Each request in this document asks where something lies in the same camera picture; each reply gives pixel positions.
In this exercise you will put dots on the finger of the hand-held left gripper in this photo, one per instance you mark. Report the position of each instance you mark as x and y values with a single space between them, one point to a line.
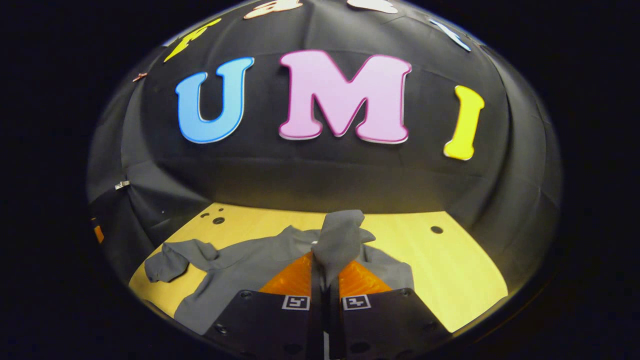
98 234

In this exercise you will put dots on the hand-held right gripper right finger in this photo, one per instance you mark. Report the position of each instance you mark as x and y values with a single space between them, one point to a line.
385 325

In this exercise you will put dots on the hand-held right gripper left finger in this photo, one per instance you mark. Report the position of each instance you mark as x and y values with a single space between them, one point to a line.
270 325

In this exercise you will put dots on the grey shirt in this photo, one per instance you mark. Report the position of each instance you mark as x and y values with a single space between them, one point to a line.
240 265

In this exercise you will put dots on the small white clip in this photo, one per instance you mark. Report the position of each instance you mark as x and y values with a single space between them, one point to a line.
122 185

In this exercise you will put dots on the copper cloth clip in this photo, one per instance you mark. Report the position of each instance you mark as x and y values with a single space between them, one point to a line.
140 77

